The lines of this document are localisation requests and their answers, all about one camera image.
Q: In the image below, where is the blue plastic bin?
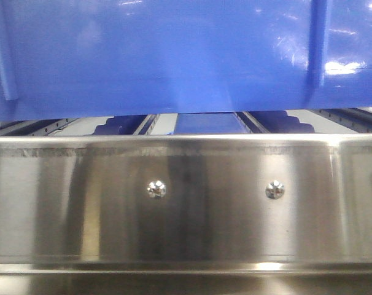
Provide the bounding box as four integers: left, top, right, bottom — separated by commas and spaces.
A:
0, 1, 372, 121

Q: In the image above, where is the roller conveyor rack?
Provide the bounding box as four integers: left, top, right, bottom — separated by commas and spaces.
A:
0, 107, 372, 136

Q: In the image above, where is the left silver screw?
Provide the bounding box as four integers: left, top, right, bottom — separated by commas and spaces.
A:
147, 179, 166, 199

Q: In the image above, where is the silver screw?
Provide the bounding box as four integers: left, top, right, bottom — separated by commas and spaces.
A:
265, 180, 285, 200
147, 179, 166, 199

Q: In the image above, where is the stainless steel end plate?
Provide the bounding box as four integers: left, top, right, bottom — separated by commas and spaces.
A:
0, 134, 372, 294

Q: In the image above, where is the right silver screw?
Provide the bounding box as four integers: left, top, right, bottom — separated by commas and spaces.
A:
265, 180, 285, 200

